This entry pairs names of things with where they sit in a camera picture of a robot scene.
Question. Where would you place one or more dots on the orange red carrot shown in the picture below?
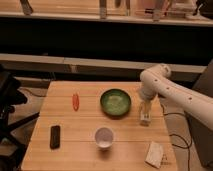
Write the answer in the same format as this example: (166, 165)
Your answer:
(75, 101)

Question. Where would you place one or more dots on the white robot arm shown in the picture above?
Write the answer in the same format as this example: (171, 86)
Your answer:
(155, 80)

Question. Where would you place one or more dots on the green ceramic bowl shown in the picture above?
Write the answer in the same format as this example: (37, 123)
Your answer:
(115, 102)

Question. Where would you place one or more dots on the white tube bottle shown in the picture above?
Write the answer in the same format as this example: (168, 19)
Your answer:
(145, 119)

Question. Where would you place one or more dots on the small white cup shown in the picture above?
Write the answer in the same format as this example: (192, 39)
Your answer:
(104, 138)

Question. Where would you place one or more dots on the white folded cloth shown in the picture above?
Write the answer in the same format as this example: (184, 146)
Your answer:
(155, 154)

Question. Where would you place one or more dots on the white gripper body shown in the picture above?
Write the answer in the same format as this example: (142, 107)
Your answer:
(145, 108)

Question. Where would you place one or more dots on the black remote control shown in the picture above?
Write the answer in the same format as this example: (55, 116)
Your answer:
(55, 137)

